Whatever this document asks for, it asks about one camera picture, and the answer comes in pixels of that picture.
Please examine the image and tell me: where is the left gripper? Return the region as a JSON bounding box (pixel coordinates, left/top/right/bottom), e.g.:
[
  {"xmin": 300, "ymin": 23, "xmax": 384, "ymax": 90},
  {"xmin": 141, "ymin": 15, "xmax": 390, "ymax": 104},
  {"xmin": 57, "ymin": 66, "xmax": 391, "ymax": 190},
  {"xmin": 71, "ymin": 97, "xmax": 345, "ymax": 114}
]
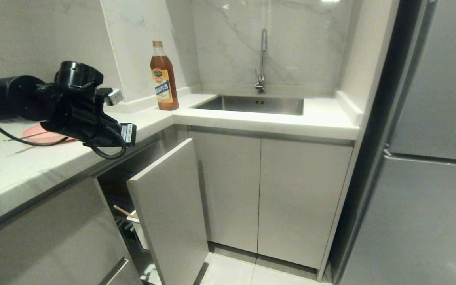
[{"xmin": 40, "ymin": 90, "xmax": 137, "ymax": 148}]

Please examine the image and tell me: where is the pull-out cabinet front panel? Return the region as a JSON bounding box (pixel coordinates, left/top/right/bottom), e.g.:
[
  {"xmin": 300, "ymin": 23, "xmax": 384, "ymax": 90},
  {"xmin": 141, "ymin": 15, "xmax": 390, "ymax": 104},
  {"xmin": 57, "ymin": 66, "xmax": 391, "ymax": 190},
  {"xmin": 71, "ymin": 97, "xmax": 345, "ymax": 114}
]
[{"xmin": 127, "ymin": 138, "xmax": 209, "ymax": 285}]

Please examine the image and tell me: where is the pink plate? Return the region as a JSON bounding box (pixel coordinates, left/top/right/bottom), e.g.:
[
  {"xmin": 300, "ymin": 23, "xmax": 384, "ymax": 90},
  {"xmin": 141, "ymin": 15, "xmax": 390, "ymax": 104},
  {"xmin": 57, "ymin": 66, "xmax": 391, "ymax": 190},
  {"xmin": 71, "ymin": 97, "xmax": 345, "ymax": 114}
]
[{"xmin": 22, "ymin": 123, "xmax": 79, "ymax": 144}]

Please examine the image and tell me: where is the brown sauce bottle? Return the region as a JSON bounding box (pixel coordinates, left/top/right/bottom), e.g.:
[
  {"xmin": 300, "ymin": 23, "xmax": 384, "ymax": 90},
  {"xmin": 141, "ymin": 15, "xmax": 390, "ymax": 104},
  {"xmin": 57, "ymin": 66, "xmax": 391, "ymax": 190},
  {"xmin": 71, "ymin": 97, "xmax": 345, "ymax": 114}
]
[{"xmin": 150, "ymin": 40, "xmax": 179, "ymax": 111}]

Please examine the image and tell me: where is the white utensil holder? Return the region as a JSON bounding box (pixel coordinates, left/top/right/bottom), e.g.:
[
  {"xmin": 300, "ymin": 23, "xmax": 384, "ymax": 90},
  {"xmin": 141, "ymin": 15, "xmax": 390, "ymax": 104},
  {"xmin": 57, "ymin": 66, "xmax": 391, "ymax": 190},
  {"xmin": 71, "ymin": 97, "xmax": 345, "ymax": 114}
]
[{"xmin": 127, "ymin": 210, "xmax": 150, "ymax": 251}]

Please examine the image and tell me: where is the grey drawer front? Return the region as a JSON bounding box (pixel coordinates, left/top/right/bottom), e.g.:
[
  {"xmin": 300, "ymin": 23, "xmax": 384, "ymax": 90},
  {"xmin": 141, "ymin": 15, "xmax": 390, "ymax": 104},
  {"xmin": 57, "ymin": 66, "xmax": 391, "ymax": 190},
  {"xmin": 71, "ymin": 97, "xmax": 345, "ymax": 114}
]
[{"xmin": 0, "ymin": 177, "xmax": 143, "ymax": 285}]

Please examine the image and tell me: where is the grey cabinet door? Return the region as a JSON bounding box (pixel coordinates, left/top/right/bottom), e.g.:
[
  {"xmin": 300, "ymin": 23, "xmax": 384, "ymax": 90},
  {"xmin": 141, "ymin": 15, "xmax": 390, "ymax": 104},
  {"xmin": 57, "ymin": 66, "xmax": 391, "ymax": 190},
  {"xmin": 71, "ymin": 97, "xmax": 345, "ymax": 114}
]
[
  {"xmin": 257, "ymin": 138, "xmax": 353, "ymax": 270},
  {"xmin": 188, "ymin": 132, "xmax": 262, "ymax": 254}
]

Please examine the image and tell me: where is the steel sink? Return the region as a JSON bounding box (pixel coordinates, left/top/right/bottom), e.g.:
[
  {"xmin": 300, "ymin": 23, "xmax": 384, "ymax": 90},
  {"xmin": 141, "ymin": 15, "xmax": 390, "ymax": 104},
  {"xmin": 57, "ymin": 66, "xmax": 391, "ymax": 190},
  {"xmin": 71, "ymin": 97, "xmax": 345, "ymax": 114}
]
[{"xmin": 190, "ymin": 95, "xmax": 304, "ymax": 116}]

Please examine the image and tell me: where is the chrome faucet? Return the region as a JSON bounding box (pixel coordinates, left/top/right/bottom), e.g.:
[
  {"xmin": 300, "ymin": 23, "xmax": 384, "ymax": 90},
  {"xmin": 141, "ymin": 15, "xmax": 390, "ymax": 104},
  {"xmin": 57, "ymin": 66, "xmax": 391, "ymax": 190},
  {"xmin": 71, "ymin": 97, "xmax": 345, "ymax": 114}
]
[{"xmin": 254, "ymin": 28, "xmax": 268, "ymax": 95}]

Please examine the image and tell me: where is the grey refrigerator body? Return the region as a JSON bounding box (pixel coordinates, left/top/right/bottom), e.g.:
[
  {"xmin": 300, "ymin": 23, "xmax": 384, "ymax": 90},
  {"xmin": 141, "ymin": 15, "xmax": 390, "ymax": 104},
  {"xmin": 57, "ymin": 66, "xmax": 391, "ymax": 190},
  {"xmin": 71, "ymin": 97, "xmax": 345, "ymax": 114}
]
[{"xmin": 328, "ymin": 0, "xmax": 430, "ymax": 277}]

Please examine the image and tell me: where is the large grey refrigerator door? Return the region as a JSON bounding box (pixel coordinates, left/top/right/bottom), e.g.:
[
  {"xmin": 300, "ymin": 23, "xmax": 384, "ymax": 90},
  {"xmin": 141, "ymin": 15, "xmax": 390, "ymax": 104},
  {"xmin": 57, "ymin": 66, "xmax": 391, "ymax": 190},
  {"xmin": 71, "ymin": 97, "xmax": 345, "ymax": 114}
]
[{"xmin": 338, "ymin": 154, "xmax": 456, "ymax": 285}]

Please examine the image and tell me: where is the small grey refrigerator door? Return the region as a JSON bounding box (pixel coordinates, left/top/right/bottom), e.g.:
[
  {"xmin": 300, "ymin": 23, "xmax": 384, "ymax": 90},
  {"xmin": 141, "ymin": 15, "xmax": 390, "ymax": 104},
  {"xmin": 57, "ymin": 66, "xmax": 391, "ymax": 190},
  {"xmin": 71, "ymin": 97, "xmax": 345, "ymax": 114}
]
[{"xmin": 386, "ymin": 0, "xmax": 456, "ymax": 163}]

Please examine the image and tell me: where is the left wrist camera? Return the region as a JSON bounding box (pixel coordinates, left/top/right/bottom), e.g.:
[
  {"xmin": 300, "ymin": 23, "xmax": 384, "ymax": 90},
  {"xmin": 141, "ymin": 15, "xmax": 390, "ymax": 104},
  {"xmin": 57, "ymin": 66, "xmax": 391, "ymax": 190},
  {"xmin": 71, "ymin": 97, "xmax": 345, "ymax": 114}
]
[{"xmin": 96, "ymin": 88, "xmax": 124, "ymax": 106}]

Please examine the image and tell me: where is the black cable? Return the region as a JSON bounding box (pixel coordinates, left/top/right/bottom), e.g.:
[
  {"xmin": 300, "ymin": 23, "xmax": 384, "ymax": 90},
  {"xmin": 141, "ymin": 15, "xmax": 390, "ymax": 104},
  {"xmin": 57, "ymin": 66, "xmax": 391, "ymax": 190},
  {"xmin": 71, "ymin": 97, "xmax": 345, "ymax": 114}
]
[{"xmin": 0, "ymin": 121, "xmax": 128, "ymax": 160}]

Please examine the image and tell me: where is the pull-out wire dish rack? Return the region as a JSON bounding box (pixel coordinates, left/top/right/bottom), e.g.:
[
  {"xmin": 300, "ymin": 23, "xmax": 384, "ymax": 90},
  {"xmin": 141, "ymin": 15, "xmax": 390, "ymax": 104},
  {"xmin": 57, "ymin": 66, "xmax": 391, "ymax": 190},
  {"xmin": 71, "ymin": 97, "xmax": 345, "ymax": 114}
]
[{"xmin": 98, "ymin": 174, "xmax": 162, "ymax": 285}]

